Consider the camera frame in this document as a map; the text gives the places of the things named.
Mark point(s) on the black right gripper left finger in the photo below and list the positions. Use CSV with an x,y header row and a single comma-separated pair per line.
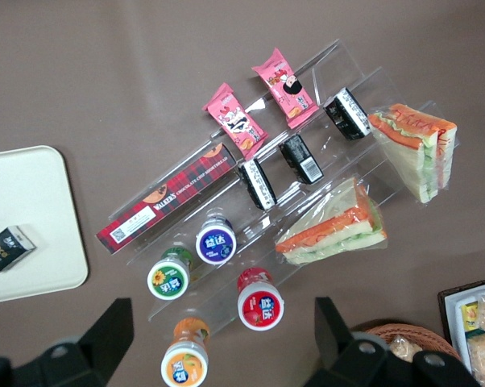
x,y
101,346

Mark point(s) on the pink cartoon snack pack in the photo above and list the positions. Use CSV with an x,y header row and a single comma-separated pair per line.
x,y
234,121
287,86

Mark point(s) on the black snack pack gold print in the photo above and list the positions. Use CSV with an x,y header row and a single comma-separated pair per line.
x,y
7,248

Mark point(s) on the white rectangular snack tray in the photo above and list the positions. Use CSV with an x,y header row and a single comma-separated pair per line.
x,y
454,318

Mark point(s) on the red tartan shortbread box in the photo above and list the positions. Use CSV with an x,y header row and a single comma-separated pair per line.
x,y
174,193

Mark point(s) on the clear bag of puffed snacks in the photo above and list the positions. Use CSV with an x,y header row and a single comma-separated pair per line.
x,y
403,348

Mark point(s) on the triangle sandwich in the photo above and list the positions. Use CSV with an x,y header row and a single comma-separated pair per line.
x,y
331,234
407,149

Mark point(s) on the clear acrylic tiered shelf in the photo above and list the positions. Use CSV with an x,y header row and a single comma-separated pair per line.
x,y
347,76

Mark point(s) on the brown wicker snack basket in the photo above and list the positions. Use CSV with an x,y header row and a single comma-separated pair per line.
x,y
428,336

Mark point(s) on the dark board under snack tray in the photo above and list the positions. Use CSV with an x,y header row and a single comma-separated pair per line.
x,y
442,306

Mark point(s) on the blue gum bottle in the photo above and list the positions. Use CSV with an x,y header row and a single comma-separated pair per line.
x,y
216,244

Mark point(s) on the green gum bottle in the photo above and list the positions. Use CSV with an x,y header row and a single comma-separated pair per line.
x,y
166,280

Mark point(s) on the black white snack pack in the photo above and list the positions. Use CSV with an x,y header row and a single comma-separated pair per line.
x,y
258,183
346,114
301,158

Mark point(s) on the red gum bottle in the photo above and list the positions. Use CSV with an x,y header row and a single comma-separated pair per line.
x,y
260,308

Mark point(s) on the orange gum bottle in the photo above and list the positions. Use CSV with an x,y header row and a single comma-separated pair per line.
x,y
184,364

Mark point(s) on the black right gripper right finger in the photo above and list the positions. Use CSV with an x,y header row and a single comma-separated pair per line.
x,y
347,363

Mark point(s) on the yellow snack pack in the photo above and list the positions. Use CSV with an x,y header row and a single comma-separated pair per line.
x,y
470,316

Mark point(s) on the cream plastic serving tray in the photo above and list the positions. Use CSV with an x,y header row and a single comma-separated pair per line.
x,y
33,193

